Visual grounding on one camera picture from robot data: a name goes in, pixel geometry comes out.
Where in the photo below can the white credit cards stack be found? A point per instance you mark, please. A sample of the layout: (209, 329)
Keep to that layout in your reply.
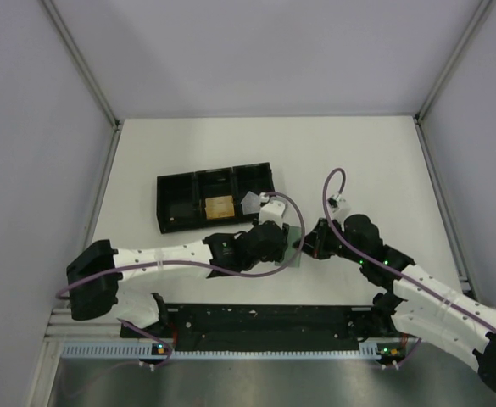
(250, 203)

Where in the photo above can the white slotted cable duct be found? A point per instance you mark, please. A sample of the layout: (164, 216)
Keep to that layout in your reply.
(151, 351)

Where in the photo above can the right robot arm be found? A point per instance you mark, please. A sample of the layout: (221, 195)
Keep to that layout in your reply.
(415, 301)

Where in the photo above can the left aluminium corner post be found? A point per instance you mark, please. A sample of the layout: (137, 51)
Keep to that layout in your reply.
(78, 60)

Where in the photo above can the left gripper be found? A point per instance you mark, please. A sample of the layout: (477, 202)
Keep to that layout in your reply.
(277, 253)

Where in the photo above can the black three-compartment tray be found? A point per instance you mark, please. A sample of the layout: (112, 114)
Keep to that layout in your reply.
(180, 197)

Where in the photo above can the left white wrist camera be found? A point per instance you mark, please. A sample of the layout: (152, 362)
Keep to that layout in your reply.
(271, 209)

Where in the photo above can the right aluminium corner post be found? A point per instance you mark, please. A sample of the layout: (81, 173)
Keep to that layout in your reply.
(475, 23)

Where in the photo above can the aluminium corner post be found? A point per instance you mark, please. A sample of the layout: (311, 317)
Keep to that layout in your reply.
(475, 23)
(78, 60)

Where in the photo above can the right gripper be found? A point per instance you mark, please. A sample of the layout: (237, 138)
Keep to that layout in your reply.
(314, 242)

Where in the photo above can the gold credit cards stack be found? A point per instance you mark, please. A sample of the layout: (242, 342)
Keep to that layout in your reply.
(221, 207)

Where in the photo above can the aluminium frame rail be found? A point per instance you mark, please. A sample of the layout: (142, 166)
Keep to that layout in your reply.
(61, 326)

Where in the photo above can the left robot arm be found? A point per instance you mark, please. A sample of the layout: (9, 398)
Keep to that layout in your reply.
(124, 283)

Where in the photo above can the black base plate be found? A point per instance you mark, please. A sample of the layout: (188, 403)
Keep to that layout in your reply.
(266, 328)

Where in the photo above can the green card holder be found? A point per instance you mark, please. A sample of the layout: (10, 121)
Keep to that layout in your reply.
(290, 255)

